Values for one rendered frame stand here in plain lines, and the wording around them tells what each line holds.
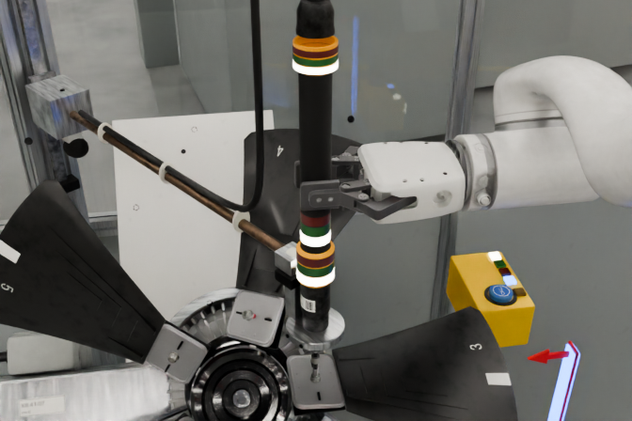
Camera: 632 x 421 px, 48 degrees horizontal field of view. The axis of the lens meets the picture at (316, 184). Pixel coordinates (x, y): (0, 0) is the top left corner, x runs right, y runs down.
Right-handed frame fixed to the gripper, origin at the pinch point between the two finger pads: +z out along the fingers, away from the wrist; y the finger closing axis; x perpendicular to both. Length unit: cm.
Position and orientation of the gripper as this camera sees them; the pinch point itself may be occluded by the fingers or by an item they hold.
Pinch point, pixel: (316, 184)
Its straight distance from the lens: 75.7
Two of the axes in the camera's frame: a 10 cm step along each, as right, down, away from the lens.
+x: 0.1, -8.6, -5.2
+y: -1.6, -5.1, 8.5
